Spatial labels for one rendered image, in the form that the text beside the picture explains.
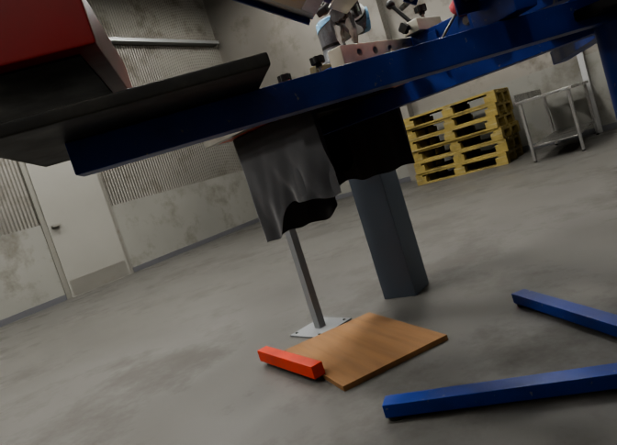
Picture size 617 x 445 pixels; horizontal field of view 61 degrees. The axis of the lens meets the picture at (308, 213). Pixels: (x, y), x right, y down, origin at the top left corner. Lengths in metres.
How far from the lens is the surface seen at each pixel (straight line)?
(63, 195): 8.36
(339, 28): 1.91
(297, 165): 1.83
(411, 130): 8.04
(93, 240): 8.44
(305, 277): 2.53
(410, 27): 1.65
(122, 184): 8.97
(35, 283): 8.01
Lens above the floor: 0.76
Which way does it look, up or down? 5 degrees down
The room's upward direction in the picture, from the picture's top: 17 degrees counter-clockwise
